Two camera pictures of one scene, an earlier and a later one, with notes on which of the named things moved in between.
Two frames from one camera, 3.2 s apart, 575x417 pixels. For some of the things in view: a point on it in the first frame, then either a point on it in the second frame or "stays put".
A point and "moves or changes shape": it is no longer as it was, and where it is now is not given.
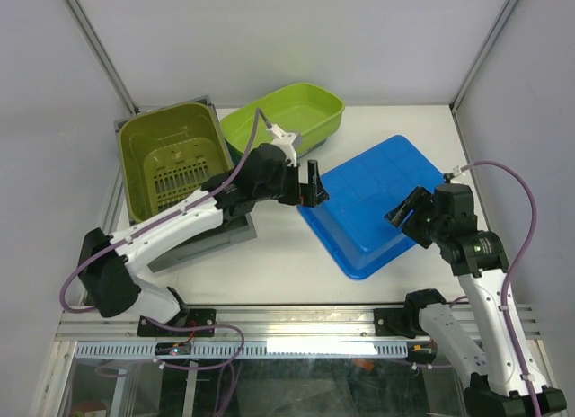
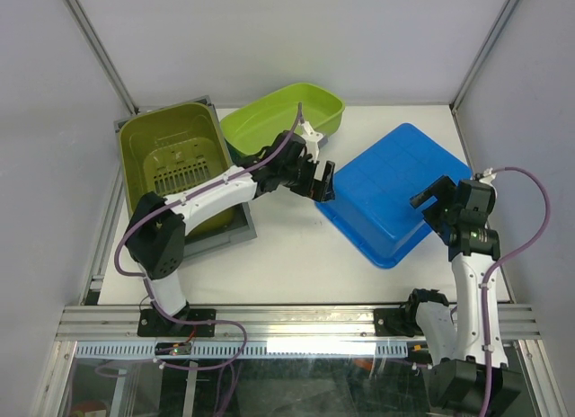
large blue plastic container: [350, 227] moves or changes shape
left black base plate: [197, 318] stays put
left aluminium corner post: [90, 33] stays put
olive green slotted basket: [167, 156] stays put
